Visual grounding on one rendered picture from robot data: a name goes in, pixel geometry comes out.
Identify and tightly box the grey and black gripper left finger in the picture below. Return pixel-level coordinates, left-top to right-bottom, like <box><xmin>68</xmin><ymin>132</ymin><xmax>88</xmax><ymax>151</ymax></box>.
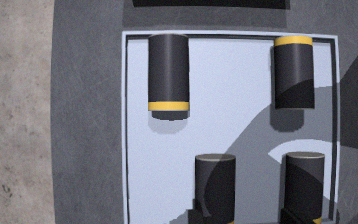
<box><xmin>188</xmin><ymin>209</ymin><xmax>204</xmax><ymax>224</ymax></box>

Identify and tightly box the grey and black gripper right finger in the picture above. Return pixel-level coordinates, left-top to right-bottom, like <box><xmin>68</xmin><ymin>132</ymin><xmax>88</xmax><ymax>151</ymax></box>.
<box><xmin>280</xmin><ymin>205</ymin><xmax>316</xmax><ymax>224</ymax></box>

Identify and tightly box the black cylinder with yellow band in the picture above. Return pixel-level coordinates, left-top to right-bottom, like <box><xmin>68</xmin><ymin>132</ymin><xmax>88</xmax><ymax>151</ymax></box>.
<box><xmin>148</xmin><ymin>33</ymin><xmax>189</xmax><ymax>111</ymax></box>
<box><xmin>195</xmin><ymin>153</ymin><xmax>236</xmax><ymax>224</ymax></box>
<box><xmin>284</xmin><ymin>151</ymin><xmax>325</xmax><ymax>224</ymax></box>
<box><xmin>273</xmin><ymin>35</ymin><xmax>315</xmax><ymax>110</ymax></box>

